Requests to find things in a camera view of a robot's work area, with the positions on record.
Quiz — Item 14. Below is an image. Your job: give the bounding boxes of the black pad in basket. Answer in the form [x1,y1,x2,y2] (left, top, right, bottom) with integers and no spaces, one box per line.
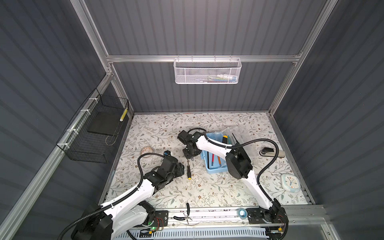
[87,112,121,136]

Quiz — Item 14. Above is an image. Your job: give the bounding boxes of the clear tape roll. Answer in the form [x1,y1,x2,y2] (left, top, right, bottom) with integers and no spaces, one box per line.
[281,174,301,193]

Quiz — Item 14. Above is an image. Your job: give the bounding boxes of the white wire mesh basket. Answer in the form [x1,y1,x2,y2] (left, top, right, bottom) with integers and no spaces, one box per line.
[173,58,242,85]

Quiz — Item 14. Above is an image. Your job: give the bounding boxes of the grey black stapler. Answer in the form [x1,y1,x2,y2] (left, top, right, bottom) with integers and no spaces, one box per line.
[259,147,286,158]

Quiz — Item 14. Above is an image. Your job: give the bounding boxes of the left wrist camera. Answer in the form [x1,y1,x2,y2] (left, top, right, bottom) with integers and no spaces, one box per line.
[163,151,171,157]

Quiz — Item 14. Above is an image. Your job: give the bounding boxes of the black yellow small screwdriver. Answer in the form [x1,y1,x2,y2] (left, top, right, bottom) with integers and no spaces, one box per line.
[187,159,192,180]

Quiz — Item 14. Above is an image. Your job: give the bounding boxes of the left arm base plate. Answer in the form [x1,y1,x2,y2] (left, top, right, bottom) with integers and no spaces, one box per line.
[134,210,169,228]

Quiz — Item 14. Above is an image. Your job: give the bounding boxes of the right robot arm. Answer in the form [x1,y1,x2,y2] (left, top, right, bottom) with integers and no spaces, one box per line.
[177,131,282,217]

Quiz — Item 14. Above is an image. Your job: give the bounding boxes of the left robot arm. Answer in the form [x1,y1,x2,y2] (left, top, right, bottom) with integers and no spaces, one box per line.
[68,151,185,240]

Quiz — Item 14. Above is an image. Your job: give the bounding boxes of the blue plastic tool box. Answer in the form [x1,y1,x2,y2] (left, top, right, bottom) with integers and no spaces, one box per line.
[199,125,250,175]

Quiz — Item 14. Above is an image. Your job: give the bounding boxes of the blue tape roll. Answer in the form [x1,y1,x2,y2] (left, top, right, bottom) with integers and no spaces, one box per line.
[237,208,248,220]

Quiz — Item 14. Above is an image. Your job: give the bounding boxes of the yellow marker pen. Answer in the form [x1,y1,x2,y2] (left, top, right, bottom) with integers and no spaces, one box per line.
[120,108,128,122]

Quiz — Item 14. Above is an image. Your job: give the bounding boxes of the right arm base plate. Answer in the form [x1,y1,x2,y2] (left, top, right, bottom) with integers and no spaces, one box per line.
[246,208,289,225]

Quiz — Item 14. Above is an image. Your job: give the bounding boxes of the yellow black utility knife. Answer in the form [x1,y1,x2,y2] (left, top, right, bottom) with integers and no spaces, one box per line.
[222,135,228,144]

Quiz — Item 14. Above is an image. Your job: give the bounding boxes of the black wire basket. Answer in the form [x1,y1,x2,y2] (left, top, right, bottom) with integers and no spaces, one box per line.
[57,89,130,164]

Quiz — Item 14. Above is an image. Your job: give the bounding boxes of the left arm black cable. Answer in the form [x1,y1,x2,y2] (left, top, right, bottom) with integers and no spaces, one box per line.
[56,152,166,240]

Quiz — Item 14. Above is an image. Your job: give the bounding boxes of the black pliers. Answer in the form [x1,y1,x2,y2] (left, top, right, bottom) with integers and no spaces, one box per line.
[173,202,192,225]

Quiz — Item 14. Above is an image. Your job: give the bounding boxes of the brown tape roll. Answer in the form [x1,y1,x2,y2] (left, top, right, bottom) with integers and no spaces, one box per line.
[141,146,154,154]

